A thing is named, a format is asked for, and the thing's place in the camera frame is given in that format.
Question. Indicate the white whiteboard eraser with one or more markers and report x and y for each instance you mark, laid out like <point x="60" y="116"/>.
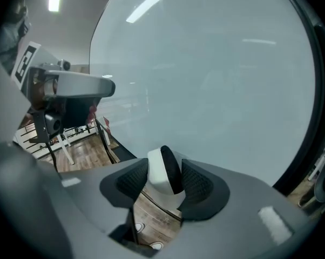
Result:
<point x="158" y="171"/>

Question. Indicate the person's white shoe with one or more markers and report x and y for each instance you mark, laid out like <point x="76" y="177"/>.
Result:
<point x="139" y="227"/>
<point x="157" y="245"/>

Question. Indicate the person's grey knit top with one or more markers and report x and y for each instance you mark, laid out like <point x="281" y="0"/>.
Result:
<point x="8" y="39"/>

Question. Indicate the whiteboard with black stand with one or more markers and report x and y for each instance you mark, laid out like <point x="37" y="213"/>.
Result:
<point x="205" y="90"/>

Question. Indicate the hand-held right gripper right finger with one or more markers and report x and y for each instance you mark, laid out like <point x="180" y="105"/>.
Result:
<point x="246" y="212"/>

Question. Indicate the grey round bin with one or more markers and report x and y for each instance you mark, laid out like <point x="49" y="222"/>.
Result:
<point x="324" y="187"/>

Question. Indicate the person's left hand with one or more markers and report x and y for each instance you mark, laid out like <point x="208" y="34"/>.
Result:
<point x="37" y="93"/>

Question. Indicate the red sticker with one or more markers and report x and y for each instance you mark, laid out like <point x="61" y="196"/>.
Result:
<point x="106" y="124"/>

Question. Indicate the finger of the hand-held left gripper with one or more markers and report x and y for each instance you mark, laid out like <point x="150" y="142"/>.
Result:
<point x="81" y="85"/>

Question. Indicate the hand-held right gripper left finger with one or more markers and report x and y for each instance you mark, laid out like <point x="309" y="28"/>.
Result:
<point x="97" y="193"/>

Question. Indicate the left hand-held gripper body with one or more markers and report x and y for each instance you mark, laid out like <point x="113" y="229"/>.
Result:
<point x="30" y="63"/>

